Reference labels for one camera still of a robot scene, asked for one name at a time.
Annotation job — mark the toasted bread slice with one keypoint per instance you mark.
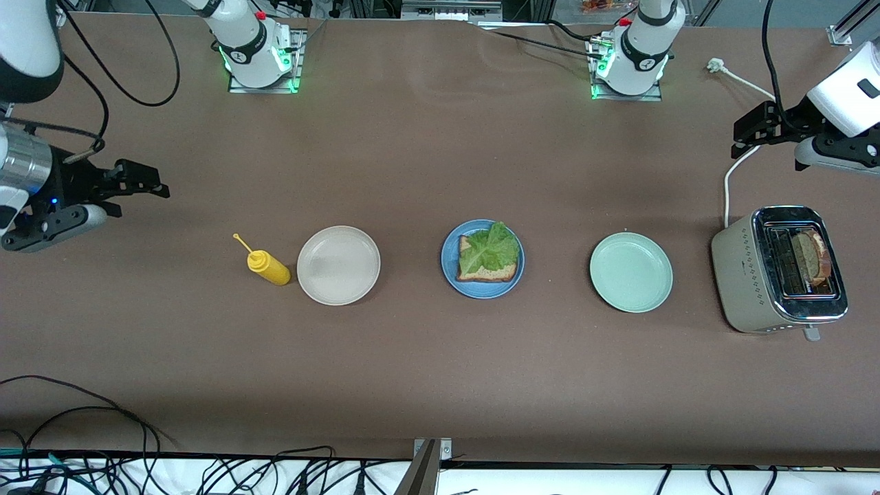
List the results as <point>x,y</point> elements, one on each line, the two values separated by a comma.
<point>815,260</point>
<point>485,276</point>

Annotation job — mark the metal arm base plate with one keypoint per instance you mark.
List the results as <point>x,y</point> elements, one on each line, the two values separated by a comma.
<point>300,62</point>
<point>650,97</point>

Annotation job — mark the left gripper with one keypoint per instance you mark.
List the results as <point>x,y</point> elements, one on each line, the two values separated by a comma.
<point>786,124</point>

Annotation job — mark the mint green round plate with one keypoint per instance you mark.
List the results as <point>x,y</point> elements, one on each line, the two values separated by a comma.
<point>631,272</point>

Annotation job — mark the beige chrome toaster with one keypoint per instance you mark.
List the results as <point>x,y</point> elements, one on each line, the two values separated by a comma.
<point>742,275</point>

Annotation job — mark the metal mounting post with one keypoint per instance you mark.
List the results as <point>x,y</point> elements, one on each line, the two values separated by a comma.
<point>421,474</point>

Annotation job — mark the beige round plate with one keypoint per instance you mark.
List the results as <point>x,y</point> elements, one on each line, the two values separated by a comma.
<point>338,265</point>

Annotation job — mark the aluminium frame profile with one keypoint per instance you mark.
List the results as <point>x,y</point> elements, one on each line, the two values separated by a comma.
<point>65,17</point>
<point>840,33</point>

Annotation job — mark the orange packet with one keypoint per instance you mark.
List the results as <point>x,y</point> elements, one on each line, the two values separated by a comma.
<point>605,5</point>

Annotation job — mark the green lettuce leaf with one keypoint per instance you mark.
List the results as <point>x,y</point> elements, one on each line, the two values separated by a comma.
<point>488,251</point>

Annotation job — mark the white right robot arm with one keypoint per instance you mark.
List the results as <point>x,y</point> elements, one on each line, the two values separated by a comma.
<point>244,41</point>

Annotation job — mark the yellow squeeze bottle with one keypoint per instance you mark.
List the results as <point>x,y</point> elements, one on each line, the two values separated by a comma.
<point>271,269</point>

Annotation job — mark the grey equipment box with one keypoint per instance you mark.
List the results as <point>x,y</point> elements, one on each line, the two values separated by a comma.
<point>450,10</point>

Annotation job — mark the blue round plate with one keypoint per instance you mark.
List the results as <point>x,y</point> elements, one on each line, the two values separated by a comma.
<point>481,291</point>

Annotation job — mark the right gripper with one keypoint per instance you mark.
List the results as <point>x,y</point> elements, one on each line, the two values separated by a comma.
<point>71,182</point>

